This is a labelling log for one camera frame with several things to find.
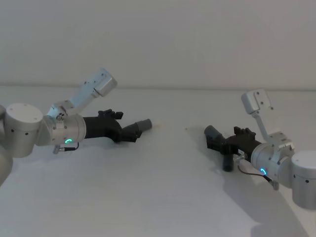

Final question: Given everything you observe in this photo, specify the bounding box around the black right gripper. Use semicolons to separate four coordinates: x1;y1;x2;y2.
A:
204;124;262;172

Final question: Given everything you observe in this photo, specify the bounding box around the white table cloth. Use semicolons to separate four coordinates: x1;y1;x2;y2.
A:
0;83;316;237

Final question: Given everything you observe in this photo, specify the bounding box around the thin dark right wrist cable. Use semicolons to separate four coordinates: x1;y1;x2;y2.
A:
236;164;280;191

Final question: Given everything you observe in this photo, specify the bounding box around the white curtain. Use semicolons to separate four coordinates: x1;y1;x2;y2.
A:
0;0;316;90

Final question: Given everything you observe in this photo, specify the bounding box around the thin dark wrist cable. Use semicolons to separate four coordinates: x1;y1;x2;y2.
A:
53;141;80;155
236;164;280;191

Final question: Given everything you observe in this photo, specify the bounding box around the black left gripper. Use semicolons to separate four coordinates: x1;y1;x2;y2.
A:
82;109;153;144

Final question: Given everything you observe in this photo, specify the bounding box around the thin dark left wrist cable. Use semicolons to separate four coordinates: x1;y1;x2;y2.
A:
53;141;80;155

